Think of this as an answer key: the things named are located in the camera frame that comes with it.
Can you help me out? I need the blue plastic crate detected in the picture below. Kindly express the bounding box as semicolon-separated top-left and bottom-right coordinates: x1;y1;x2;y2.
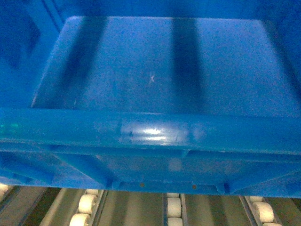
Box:
0;0;301;198

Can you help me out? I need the white conveyor roller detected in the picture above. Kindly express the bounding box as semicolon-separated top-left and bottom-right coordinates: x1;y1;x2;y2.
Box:
167;198;181;218
253;202;274;223
78;194;97;214
69;213;90;226
168;218;183;226

